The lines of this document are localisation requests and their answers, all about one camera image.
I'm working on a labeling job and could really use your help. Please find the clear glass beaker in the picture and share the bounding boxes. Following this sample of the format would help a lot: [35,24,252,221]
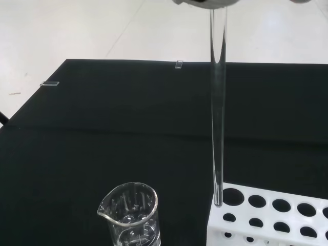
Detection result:
[96,181,162,246]

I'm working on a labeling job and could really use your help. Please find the black bench cloth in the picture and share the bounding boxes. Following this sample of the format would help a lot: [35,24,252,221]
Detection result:
[0,58,328,246]

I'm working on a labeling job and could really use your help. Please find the white test tube rack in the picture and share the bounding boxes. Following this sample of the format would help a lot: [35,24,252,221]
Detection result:
[206,182,328,246]

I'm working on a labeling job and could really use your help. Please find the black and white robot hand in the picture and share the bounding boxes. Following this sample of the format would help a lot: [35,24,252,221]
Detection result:
[173,0,311,10]

